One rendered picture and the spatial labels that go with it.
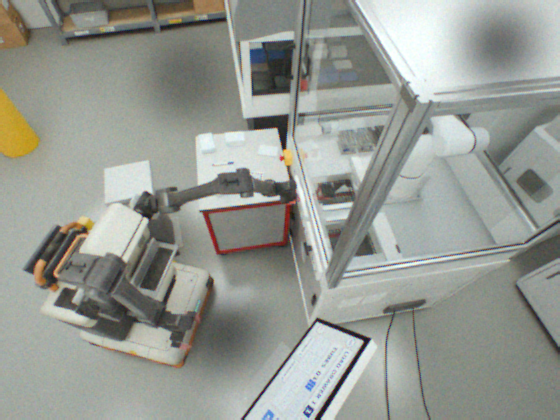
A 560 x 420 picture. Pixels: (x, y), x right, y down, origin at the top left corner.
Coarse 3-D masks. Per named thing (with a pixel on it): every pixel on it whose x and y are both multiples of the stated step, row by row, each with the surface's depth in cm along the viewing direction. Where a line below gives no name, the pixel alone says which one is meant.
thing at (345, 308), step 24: (288, 168) 221; (312, 264) 181; (312, 288) 191; (384, 288) 163; (408, 288) 173; (432, 288) 183; (456, 288) 195; (312, 312) 202; (336, 312) 193; (360, 312) 205; (384, 312) 209
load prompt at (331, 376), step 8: (344, 352) 111; (352, 352) 109; (336, 360) 111; (344, 360) 109; (336, 368) 108; (328, 376) 107; (336, 376) 105; (320, 384) 107; (328, 384) 105; (320, 392) 104; (328, 392) 102; (312, 400) 103; (320, 400) 102; (304, 408) 103; (312, 408) 101; (304, 416) 100; (312, 416) 99
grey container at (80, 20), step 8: (72, 8) 404; (80, 8) 410; (88, 8) 413; (96, 8) 415; (104, 8) 411; (72, 16) 391; (80, 16) 394; (88, 16) 396; (96, 16) 399; (104, 16) 402; (80, 24) 401; (88, 24) 403; (96, 24) 406; (104, 24) 408
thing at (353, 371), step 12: (312, 324) 134; (324, 324) 129; (360, 336) 113; (360, 348) 109; (372, 348) 109; (288, 360) 125; (360, 360) 106; (276, 372) 124; (348, 372) 104; (360, 372) 106; (348, 384) 103; (336, 396) 100; (252, 408) 116; (324, 408) 98; (336, 408) 100
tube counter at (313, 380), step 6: (318, 372) 111; (312, 378) 111; (318, 378) 109; (306, 384) 110; (312, 384) 109; (306, 390) 108; (312, 390) 107; (300, 396) 108; (306, 396) 106; (294, 402) 107; (300, 402) 106; (288, 408) 106; (294, 408) 105; (288, 414) 105; (294, 414) 103
